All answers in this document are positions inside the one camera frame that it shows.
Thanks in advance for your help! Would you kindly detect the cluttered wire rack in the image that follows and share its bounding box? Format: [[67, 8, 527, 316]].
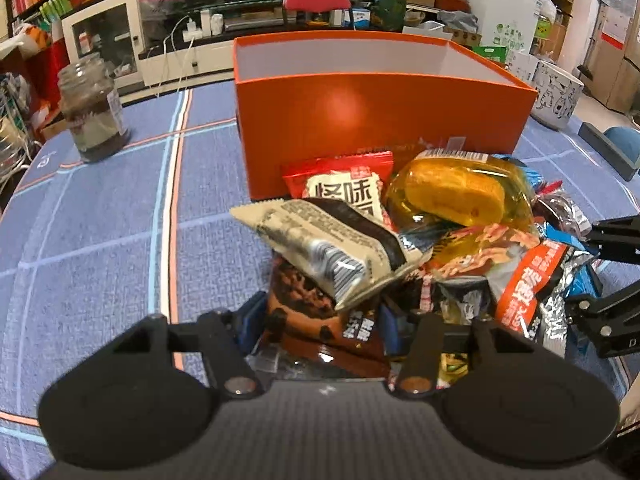
[[0, 72, 36, 181]]

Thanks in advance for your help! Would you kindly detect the red folding chair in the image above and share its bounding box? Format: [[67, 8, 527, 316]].
[[282, 0, 355, 31]]

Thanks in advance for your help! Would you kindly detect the red snack packet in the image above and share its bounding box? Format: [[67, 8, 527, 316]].
[[282, 152, 396, 226]]

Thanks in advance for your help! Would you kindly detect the white glass door cabinet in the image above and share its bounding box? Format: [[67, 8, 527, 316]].
[[61, 0, 146, 86]]

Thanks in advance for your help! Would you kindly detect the blue checked tablecloth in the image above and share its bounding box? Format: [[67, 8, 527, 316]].
[[0, 80, 640, 480]]

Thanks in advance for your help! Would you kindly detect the orange cardboard box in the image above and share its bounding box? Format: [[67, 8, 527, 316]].
[[232, 30, 538, 201]]

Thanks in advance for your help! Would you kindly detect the yellow cake packet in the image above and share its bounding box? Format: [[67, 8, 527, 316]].
[[385, 150, 538, 233]]

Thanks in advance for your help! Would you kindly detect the white cartoon print cup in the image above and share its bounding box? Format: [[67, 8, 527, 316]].
[[530, 60, 586, 132]]

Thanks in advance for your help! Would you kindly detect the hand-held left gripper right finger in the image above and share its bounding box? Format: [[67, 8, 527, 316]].
[[377, 302, 551, 401]]

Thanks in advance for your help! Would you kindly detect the beige and black snack packet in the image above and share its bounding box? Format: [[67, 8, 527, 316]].
[[230, 197, 431, 311]]

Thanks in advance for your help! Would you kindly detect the white low media stand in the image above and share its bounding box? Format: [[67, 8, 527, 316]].
[[137, 0, 401, 88]]

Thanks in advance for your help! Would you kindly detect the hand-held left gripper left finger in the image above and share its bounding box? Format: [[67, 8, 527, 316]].
[[107, 290, 268, 401]]

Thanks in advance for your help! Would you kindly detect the dark grey block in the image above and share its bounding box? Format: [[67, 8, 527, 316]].
[[577, 122, 640, 181]]

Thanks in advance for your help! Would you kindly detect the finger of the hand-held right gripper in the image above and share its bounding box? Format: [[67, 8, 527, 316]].
[[585, 216, 640, 266], [565, 280, 640, 359]]

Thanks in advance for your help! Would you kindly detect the dark green bag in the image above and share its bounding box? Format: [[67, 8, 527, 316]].
[[372, 0, 407, 32]]

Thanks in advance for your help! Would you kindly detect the silver foil snack packet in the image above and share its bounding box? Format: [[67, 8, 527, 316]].
[[537, 255, 596, 356]]

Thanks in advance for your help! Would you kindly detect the blue snack packet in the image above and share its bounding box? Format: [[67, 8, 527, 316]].
[[545, 225, 603, 301]]

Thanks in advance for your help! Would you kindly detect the tall cardboard carton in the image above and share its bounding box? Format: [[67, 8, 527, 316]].
[[582, 0, 640, 113]]

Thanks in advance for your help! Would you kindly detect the brown chocolate cookie packet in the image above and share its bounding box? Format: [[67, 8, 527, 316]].
[[250, 255, 396, 378]]

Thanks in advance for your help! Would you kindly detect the dark brown clear snack packet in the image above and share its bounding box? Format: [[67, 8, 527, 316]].
[[535, 190, 593, 238]]

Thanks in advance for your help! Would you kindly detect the glass jar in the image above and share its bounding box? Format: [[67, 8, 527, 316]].
[[57, 52, 132, 163]]

